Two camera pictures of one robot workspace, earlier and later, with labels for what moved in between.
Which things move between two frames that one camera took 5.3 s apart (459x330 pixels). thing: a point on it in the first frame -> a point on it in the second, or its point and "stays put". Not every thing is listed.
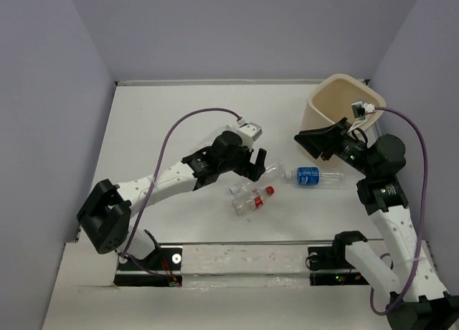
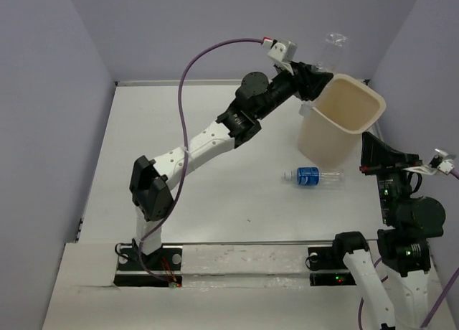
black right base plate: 333,257 stays put
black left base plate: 160,259 stays put
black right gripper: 328,139 -> 375,153
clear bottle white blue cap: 275,171 -> 331,59
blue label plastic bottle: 311,176 stays put
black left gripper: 252,171 -> 305,82
